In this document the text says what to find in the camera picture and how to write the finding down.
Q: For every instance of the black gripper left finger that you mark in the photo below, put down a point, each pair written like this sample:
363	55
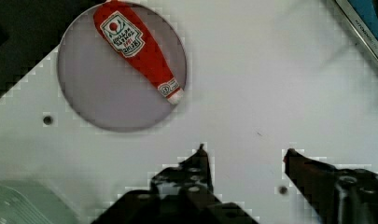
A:
177	195

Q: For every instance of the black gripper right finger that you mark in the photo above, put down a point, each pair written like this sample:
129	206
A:
339	196

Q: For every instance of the red plush ketchup bottle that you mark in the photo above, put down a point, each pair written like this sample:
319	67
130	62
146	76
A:
128	36

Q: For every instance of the silver toaster oven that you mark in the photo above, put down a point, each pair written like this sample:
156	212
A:
362	19

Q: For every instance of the green plastic colander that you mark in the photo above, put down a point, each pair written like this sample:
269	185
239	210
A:
28	202

